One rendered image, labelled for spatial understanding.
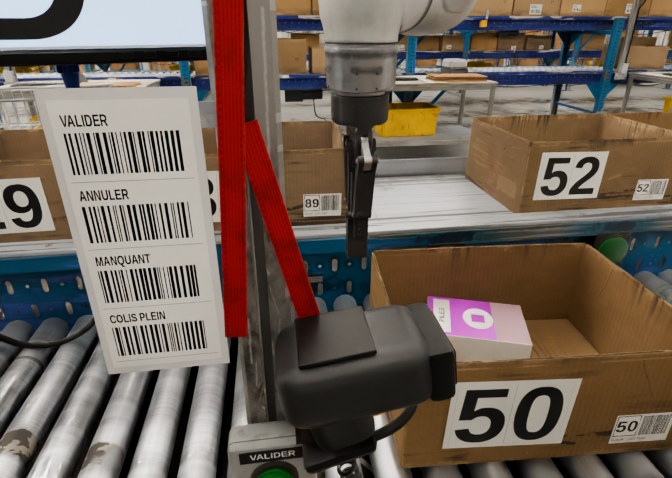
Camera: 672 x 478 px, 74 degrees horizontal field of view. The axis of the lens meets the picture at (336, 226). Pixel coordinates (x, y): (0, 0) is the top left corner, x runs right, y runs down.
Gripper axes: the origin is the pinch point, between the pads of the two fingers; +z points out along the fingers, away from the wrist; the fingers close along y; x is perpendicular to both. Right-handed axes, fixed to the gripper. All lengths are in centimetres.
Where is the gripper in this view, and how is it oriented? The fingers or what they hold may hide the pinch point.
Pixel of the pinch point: (356, 234)
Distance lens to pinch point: 65.7
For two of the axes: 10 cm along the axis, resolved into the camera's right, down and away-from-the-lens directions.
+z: 0.0, 9.1, 4.1
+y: 1.4, 4.1, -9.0
